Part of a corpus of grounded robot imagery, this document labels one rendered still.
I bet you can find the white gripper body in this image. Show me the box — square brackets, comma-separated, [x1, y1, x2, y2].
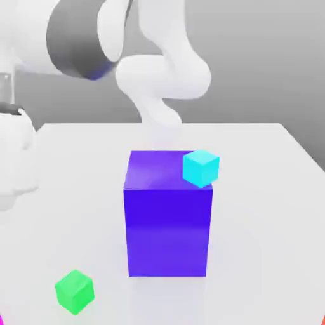
[0, 108, 40, 212]

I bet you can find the small green cube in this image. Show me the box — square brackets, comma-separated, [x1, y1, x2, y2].
[54, 269, 96, 317]

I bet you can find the small cyan cube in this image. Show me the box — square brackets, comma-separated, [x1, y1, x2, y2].
[182, 149, 220, 189]

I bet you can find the large purple box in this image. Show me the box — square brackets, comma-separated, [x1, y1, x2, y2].
[123, 150, 213, 278]

